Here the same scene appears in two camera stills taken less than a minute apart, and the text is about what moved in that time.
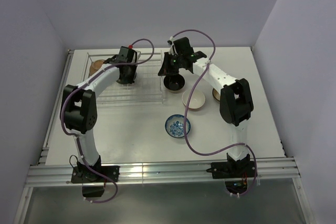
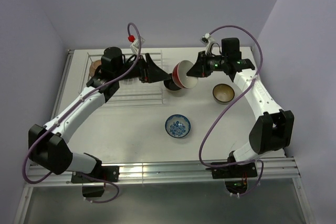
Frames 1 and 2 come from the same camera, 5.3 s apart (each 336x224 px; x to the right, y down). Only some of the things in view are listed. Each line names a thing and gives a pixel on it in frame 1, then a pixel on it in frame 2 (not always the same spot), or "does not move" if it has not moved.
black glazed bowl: x=174 y=83 does not move
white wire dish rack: x=147 y=88 does not move
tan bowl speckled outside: x=95 y=65 does not move
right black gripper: x=166 y=70 → x=200 y=69
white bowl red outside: x=197 y=101 → x=180 y=76
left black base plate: x=88 y=175 does not move
